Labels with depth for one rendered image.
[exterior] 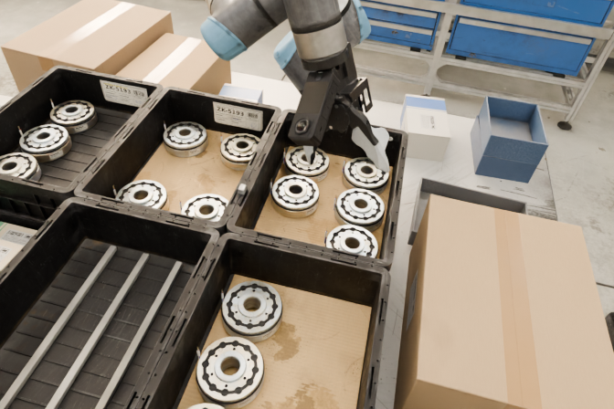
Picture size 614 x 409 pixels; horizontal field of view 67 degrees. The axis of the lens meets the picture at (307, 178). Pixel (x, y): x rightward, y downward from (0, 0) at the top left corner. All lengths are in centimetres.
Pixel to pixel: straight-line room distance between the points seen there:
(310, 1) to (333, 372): 56
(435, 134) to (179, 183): 71
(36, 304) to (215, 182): 42
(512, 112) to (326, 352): 98
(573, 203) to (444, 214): 172
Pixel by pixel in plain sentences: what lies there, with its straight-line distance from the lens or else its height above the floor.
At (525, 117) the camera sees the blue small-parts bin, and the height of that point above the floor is 79.
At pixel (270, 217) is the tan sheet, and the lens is 99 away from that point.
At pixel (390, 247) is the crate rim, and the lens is 84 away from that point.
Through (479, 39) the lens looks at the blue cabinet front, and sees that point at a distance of 285.
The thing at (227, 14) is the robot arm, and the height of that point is 125.
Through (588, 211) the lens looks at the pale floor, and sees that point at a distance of 265.
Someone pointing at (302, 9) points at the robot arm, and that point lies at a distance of 67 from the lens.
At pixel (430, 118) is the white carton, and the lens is 142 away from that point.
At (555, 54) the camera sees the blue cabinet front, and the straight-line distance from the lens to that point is 294.
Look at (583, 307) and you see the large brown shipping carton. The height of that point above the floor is 90.
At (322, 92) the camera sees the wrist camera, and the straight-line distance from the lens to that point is 68.
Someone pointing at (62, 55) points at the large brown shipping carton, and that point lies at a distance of 148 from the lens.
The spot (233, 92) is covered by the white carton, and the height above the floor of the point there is 79.
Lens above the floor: 156
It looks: 43 degrees down
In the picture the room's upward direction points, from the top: 5 degrees clockwise
